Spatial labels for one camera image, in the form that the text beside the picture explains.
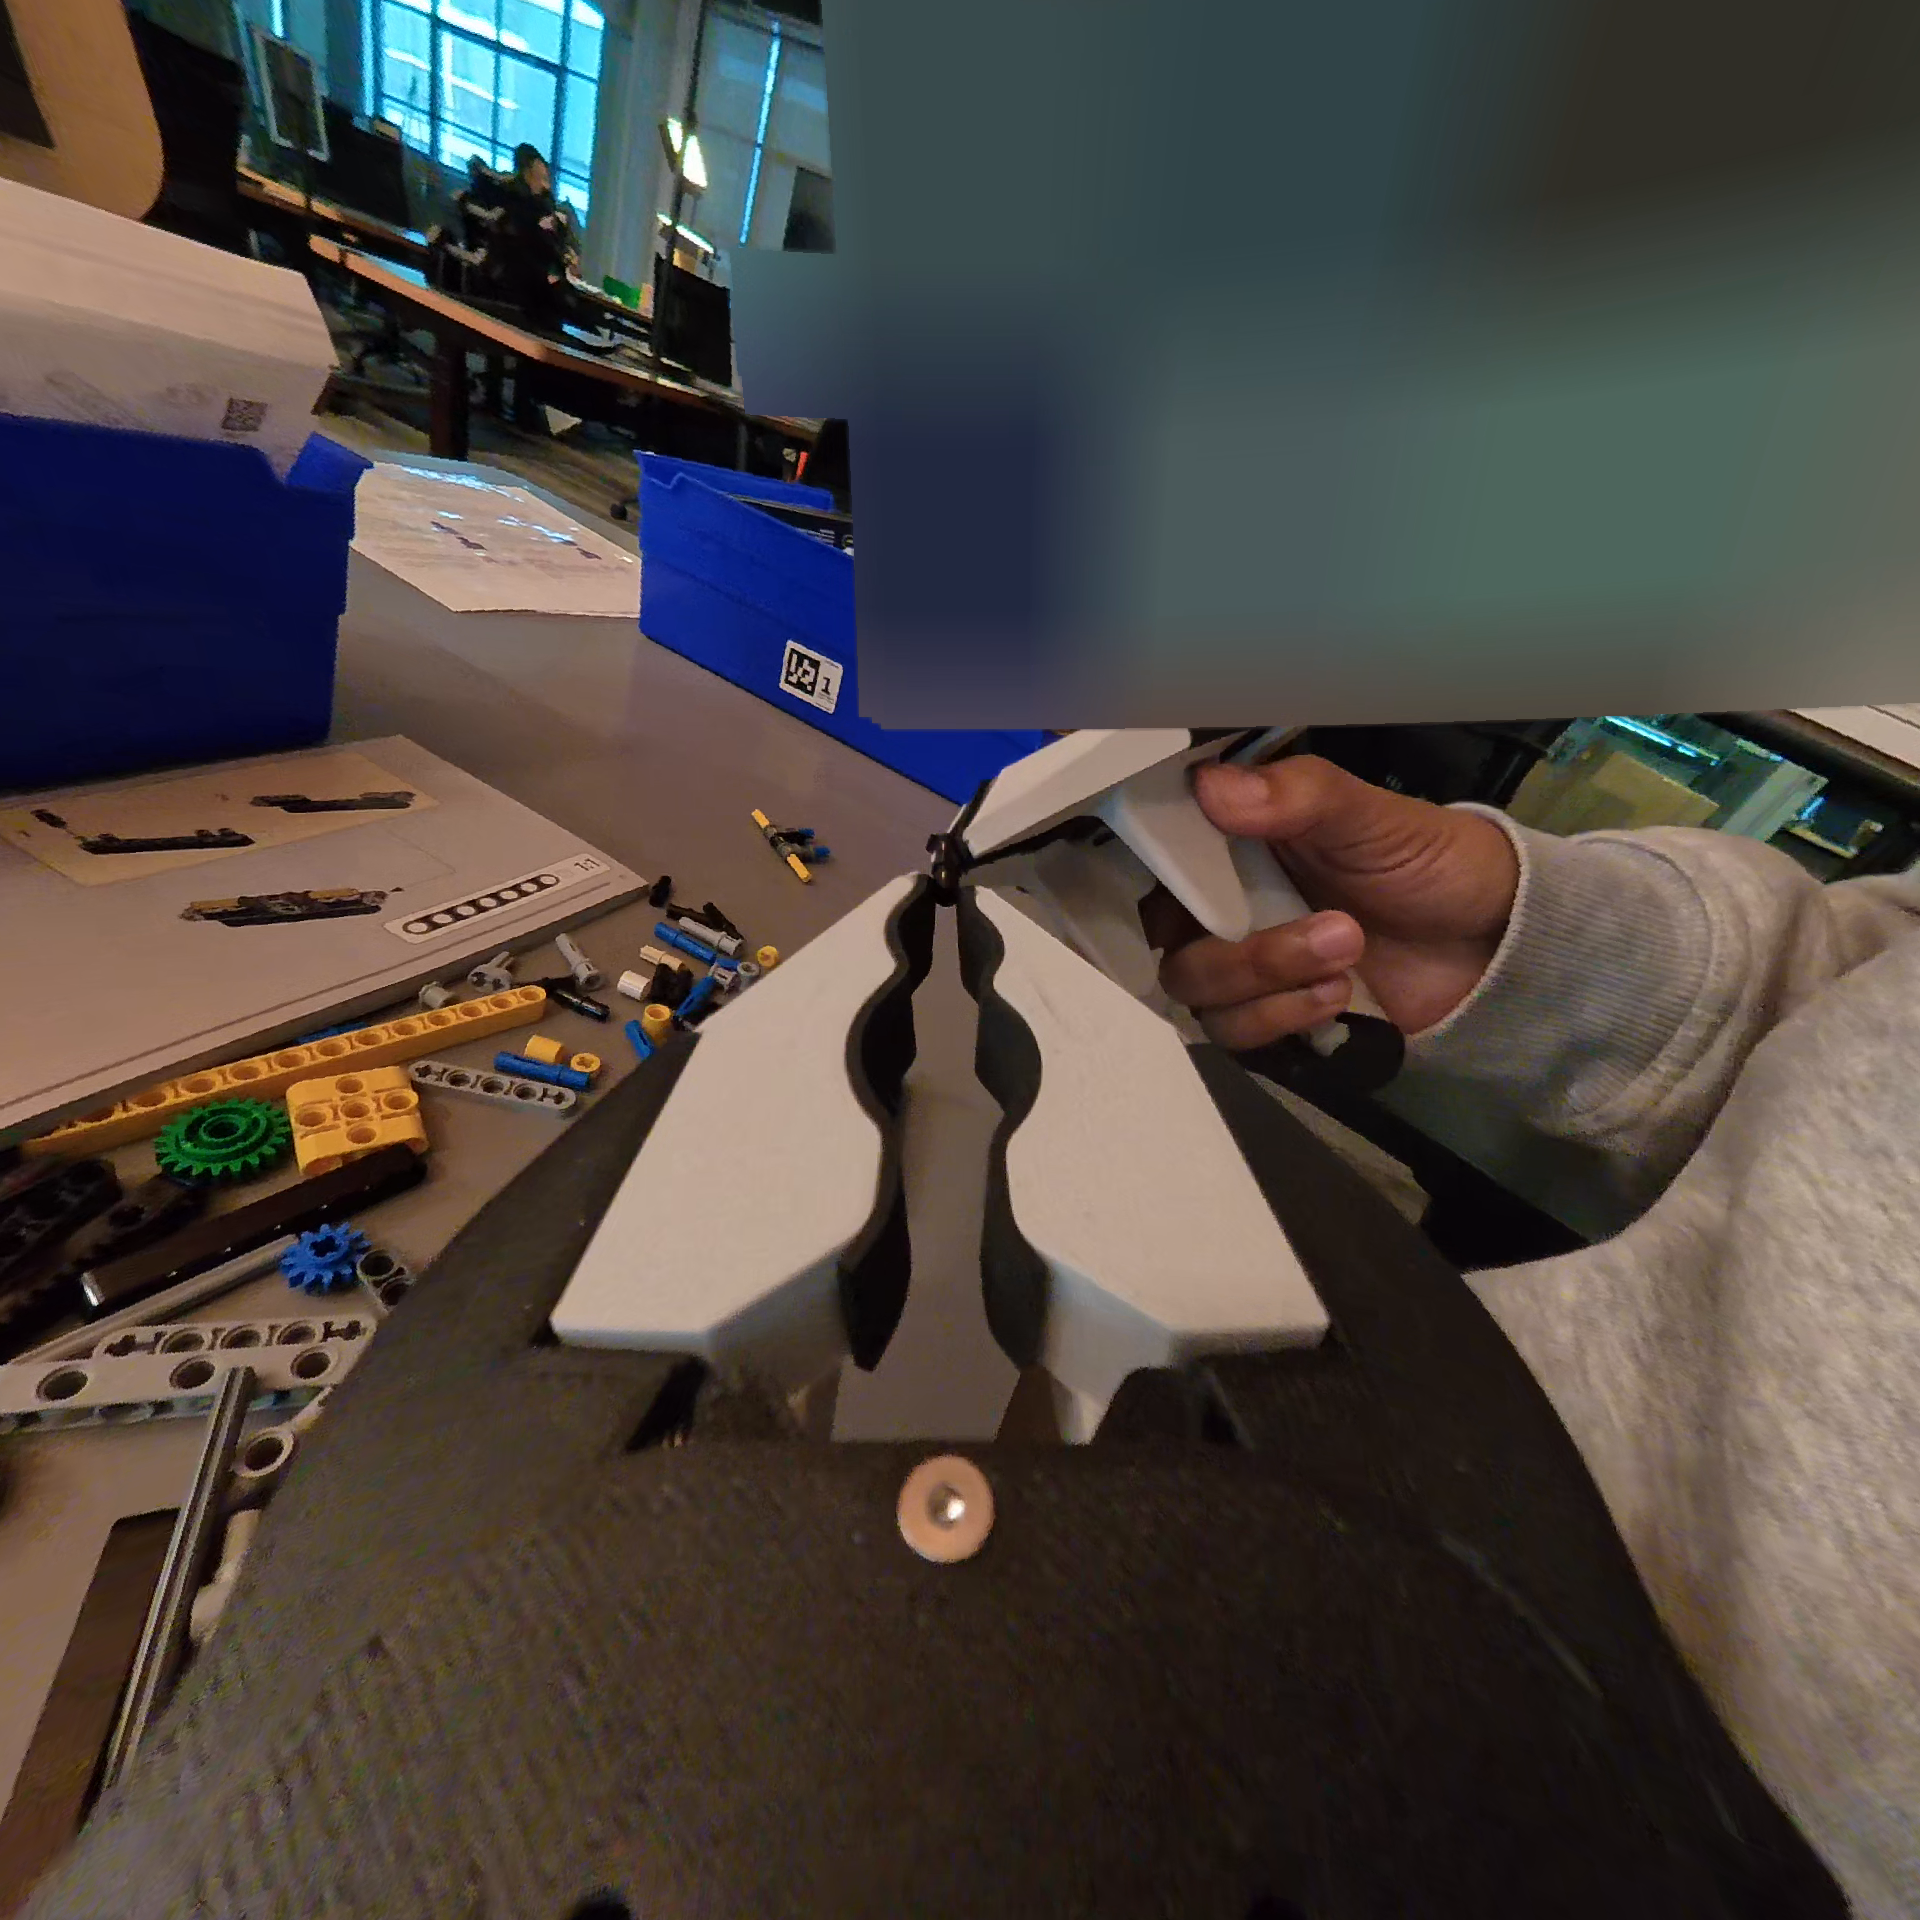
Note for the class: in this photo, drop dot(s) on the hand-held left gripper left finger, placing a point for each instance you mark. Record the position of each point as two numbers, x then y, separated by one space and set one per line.
721 1156

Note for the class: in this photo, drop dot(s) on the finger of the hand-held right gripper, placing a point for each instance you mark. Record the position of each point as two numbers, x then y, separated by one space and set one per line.
1095 911
1066 796

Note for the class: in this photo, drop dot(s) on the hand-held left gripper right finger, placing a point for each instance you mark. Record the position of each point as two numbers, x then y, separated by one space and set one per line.
1155 1203

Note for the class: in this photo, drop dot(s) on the small black lego pin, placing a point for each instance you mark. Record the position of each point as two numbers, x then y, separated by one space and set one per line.
942 871

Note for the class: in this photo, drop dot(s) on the person's right forearm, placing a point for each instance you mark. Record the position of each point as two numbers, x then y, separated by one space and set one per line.
1667 975

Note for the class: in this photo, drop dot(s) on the pile of small lego pins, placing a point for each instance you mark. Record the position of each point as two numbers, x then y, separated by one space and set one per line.
681 943

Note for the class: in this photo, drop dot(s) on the thin light grey lego liftarm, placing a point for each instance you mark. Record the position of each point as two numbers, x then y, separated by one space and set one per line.
477 1082

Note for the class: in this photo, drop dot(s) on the dark grey short lego beam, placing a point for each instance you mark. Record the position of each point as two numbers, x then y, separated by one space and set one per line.
385 1276

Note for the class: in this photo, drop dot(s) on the yellow lego block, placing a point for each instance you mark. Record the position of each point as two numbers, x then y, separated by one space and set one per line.
355 1118

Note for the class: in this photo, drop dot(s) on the small blue lego gear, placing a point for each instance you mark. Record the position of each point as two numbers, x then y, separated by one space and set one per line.
325 1257

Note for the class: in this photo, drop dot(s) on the yellow long lego beam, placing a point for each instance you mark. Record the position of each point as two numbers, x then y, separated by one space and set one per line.
299 1057

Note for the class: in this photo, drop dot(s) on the black long lego beam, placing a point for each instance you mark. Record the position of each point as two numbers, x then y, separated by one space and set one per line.
255 1223

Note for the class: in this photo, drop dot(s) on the green lego gear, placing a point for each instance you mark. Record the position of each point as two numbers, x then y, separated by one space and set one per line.
220 1141

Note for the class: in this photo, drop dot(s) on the grey cross-hole lego beam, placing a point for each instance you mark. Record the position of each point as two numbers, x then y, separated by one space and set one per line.
225 1337

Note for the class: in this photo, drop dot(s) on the open lego instruction booklet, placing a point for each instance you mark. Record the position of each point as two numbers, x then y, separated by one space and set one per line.
225 961

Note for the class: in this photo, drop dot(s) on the light grey long lego beam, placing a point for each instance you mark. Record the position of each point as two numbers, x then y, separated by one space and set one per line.
196 1378

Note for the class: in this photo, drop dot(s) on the black holed lego beam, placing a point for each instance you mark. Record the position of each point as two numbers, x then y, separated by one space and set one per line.
89 1251

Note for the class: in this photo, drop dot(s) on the person's right hand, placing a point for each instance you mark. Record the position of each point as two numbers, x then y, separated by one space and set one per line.
1348 884

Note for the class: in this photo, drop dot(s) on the blue plastic bin with tag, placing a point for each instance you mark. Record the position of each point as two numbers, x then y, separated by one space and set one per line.
736 603

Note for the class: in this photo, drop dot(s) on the cardboard box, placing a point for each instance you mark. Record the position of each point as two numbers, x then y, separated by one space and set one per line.
1634 786

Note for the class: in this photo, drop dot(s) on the black computer monitor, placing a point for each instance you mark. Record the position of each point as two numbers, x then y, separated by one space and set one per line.
692 323

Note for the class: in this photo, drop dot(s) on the white printed instruction sheet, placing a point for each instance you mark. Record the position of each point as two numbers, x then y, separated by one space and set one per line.
494 541

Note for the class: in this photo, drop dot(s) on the long wooden desk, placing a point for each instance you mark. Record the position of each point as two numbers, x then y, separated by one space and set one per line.
600 360

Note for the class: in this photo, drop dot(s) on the person's grey sweatshirt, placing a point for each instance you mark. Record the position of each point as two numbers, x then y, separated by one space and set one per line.
1738 1499

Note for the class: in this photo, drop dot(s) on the grey metal rod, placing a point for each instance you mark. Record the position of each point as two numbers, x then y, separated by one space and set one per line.
186 1560

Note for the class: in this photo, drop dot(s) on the large paned window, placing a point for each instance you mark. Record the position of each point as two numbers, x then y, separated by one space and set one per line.
477 76

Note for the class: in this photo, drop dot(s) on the curved wooden panel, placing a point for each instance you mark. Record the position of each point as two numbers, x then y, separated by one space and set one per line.
120 90

